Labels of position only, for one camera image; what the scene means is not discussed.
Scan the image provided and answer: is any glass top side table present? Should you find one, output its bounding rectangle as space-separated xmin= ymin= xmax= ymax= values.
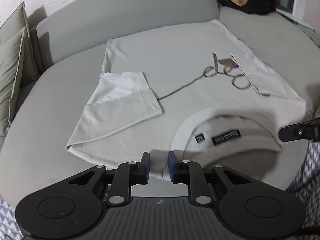
xmin=276 ymin=9 xmax=315 ymax=32

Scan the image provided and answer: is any grey sofa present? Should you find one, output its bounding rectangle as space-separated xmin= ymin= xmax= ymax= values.
xmin=1 ymin=0 xmax=319 ymax=206

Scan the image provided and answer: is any grey sofa cushion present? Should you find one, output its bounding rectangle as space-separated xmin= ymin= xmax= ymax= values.
xmin=1 ymin=2 xmax=40 ymax=137

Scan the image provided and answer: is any patterned blue white fabric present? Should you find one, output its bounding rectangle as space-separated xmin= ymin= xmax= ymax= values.
xmin=285 ymin=109 xmax=320 ymax=228

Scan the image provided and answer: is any black folded garment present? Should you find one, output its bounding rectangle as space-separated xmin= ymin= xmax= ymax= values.
xmin=218 ymin=0 xmax=277 ymax=15

